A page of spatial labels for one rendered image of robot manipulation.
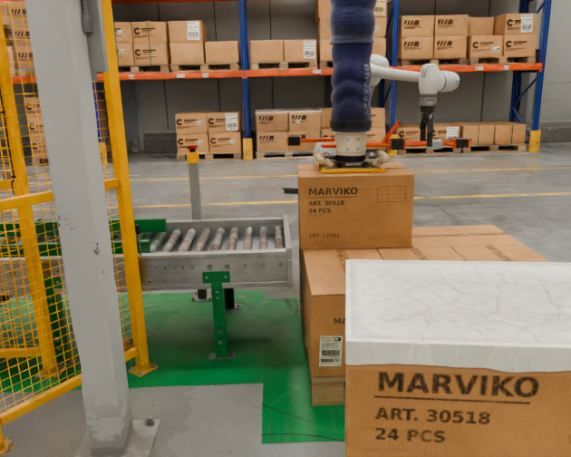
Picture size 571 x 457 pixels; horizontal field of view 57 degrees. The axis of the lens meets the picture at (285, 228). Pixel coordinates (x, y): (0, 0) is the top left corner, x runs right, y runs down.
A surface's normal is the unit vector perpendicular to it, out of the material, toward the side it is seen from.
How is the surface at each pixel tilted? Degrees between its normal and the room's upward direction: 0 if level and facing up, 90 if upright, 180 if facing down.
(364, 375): 90
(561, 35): 90
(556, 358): 90
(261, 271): 90
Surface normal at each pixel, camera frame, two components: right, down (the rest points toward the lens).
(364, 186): 0.00, 0.27
